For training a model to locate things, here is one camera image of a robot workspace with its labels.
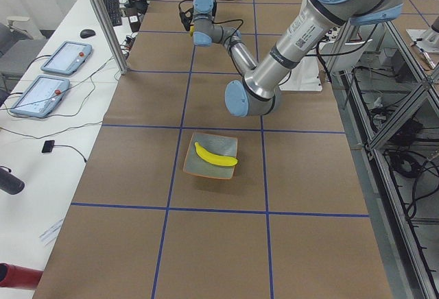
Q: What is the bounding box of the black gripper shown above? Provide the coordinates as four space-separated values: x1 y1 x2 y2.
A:
178 2 194 30

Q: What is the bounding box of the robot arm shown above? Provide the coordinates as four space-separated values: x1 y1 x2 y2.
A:
186 0 403 117

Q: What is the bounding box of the grey square plate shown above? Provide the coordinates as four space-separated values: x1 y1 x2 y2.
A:
183 132 238 180

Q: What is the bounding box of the black keyboard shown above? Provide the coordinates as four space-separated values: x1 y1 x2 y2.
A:
102 0 122 27

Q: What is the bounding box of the black computer mouse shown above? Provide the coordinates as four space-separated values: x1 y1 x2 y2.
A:
80 29 96 39

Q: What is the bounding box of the far teach pendant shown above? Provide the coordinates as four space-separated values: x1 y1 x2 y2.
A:
40 41 93 75

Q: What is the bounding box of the teach pendant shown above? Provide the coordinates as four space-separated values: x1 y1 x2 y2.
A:
40 41 93 75
10 75 70 118

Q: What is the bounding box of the near teach pendant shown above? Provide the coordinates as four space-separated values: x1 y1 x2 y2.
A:
10 75 70 118

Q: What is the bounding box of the aluminium frame post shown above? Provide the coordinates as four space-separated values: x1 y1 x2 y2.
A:
90 0 128 75

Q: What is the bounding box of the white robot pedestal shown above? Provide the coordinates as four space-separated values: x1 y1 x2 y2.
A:
279 57 322 92

